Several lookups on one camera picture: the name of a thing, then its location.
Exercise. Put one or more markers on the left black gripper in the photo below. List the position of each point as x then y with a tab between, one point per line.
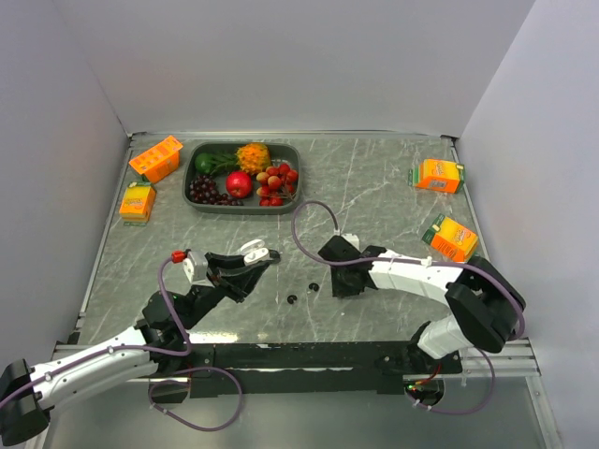
235	278

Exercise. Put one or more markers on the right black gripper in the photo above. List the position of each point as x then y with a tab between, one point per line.
341	290

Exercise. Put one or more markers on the white earbud charging case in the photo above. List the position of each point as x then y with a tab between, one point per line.
254	251

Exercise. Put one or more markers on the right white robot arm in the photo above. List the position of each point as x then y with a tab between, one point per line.
484	307

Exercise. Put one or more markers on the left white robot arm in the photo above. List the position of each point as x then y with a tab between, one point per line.
155	344

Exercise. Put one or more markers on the black glossy small case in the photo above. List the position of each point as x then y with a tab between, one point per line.
274	256

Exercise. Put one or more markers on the dark purple grape bunch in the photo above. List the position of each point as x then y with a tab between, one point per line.
204	191

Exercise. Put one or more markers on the red apple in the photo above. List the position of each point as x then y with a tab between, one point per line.
239	184

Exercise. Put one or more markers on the red lychee cluster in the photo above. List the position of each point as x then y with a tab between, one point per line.
277	185

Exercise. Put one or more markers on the orange box front right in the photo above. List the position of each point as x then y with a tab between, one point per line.
451	239

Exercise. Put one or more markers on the orange box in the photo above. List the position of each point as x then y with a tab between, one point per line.
437	175
451	239

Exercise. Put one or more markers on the green lime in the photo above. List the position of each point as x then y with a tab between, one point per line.
204	163

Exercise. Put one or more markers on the orange sponge pack left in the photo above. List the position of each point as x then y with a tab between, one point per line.
137	203

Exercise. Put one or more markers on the orange spiky fruit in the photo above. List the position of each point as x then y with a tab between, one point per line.
253	158

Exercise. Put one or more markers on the orange carton back left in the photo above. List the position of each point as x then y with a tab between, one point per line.
159	161

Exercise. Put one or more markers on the dark grey fruit tray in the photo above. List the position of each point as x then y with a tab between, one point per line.
279	152

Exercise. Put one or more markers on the orange box back right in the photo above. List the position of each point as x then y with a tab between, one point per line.
437	175

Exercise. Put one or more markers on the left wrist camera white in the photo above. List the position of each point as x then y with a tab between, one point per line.
194	265

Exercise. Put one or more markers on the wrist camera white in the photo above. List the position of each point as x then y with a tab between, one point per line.
194	265
353	239

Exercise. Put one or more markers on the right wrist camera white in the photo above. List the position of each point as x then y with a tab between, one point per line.
353	239

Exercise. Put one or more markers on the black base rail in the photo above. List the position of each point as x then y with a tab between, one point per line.
215	369

